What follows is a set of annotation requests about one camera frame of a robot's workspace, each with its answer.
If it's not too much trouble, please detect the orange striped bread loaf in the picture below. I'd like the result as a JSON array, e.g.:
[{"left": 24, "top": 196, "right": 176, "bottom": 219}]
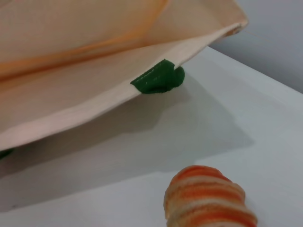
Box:
[{"left": 163, "top": 165, "right": 258, "bottom": 227}]

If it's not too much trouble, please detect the cream handbag with green handles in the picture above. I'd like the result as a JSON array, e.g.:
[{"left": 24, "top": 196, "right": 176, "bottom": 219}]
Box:
[{"left": 0, "top": 0, "right": 250, "bottom": 159}]

